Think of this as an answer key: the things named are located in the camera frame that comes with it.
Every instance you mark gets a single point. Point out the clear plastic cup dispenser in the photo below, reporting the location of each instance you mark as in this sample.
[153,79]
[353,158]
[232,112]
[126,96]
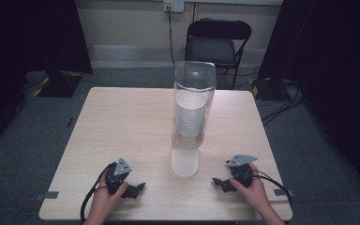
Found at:
[186,162]

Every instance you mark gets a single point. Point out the black curtain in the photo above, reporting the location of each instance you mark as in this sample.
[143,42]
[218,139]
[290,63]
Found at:
[334,62]

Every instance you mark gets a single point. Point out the black folding chair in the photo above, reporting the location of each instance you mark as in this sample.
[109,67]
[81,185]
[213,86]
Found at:
[214,47]

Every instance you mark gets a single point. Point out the person's right hand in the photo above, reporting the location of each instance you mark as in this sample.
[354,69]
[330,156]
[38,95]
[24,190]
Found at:
[256,193]

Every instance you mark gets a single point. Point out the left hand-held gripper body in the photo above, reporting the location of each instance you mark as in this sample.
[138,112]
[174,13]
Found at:
[115,181]

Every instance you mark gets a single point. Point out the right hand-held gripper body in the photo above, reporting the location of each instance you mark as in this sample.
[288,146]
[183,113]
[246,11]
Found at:
[241,175]

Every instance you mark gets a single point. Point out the white wall socket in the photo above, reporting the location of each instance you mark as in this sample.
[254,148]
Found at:
[173,5]

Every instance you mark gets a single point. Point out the black stand base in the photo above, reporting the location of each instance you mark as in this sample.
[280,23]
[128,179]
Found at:
[57,86]
[267,89]

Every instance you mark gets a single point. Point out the stack of white paper cups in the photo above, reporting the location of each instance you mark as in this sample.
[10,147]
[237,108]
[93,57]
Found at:
[190,115]

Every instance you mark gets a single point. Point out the grey tape strip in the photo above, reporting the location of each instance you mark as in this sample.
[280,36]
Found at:
[47,195]
[283,192]

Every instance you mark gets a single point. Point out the person's left hand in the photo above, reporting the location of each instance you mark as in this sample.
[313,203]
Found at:
[103,203]

